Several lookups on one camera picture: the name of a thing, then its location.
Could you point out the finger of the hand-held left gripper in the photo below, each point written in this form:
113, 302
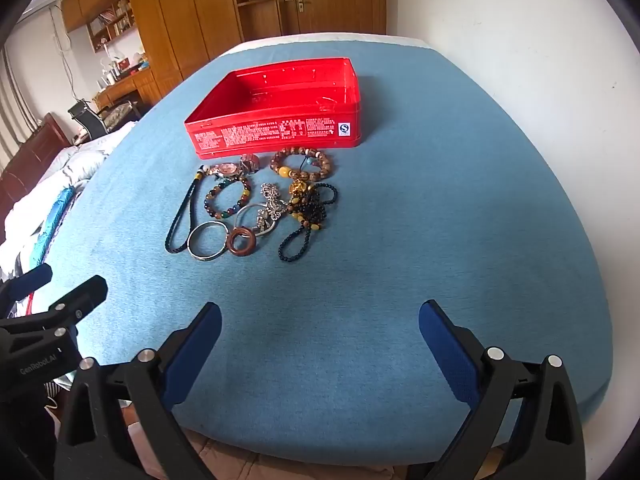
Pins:
27, 280
80, 297

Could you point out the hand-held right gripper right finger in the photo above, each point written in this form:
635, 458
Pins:
450, 355

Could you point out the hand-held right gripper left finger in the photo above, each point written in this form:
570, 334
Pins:
192, 355

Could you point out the dark silver bangle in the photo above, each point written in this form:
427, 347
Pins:
205, 258

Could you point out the thin silver bangle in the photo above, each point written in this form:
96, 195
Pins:
242, 210

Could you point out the red tin box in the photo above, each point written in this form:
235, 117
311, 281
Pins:
250, 132

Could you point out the white quilt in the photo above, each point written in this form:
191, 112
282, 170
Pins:
60, 175

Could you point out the dark wooden headboard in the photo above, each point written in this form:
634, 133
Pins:
30, 152

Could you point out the blue tablecloth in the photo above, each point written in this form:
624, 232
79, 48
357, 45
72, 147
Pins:
425, 210

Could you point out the black office chair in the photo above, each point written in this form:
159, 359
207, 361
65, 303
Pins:
87, 117

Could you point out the window curtain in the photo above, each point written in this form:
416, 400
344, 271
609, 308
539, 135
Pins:
15, 105

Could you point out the silver wristwatch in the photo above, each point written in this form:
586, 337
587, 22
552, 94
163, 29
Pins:
226, 167

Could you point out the wooden desk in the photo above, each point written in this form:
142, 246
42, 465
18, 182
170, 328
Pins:
127, 85

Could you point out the wooden bookshelf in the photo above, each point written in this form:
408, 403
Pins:
112, 22

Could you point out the white air conditioner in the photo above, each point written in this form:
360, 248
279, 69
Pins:
42, 2

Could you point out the wooden wardrobe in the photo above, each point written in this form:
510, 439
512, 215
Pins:
175, 20

